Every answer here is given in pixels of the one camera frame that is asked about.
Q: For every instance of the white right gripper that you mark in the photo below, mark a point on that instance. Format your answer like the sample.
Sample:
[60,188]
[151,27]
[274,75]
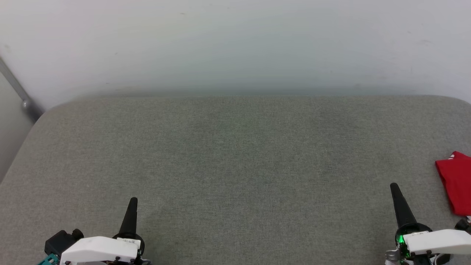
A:
[438,241]

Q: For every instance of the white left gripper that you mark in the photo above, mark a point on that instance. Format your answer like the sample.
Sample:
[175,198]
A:
[99,248]

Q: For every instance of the red and white jersey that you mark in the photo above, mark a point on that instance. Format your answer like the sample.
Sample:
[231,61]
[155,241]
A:
[458,180]

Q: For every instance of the grey metal pole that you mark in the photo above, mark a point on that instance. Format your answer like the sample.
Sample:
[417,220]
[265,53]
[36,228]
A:
[18,92]

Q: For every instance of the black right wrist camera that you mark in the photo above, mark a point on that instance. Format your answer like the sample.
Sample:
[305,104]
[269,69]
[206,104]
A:
[463,224]

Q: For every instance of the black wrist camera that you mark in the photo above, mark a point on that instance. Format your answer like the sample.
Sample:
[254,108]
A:
[60,241]
[463,224]

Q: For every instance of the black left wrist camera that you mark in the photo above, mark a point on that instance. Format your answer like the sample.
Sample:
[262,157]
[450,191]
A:
[60,241]

